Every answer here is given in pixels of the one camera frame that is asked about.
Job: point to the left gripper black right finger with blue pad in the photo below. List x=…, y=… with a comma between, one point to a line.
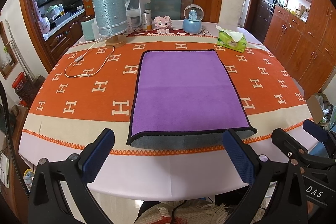
x=288, y=203

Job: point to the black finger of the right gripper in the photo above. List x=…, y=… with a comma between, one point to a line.
x=291, y=148

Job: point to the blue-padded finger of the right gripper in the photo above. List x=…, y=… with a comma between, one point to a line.
x=326, y=145

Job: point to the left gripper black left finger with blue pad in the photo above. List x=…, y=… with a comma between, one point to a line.
x=47, y=201

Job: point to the purple grey microfiber towel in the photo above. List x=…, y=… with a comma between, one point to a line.
x=184, y=100

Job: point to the cardboard box on floor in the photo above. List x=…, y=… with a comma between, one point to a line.
x=319, y=106

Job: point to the fringed chair cushion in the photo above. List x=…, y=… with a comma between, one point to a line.
x=189, y=211

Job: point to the red lidded bucket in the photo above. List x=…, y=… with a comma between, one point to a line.
x=19, y=81

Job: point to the green tissue pack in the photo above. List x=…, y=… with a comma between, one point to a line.
x=231, y=39

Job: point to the orange H-pattern tablecloth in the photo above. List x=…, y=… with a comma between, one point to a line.
x=92, y=88

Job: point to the mint green container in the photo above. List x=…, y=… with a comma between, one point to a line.
x=88, y=30

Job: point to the blue snow globe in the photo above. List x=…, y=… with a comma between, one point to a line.
x=192, y=23

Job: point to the pink block figure toy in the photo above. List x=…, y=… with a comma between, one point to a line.
x=163, y=24

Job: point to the blue table lamp pearl trim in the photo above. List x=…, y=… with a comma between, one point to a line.
x=111, y=21

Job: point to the silver orange tin can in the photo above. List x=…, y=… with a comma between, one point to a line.
x=146, y=20

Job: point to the wooden wall cabinet unit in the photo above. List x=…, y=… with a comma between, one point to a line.
x=305, y=48

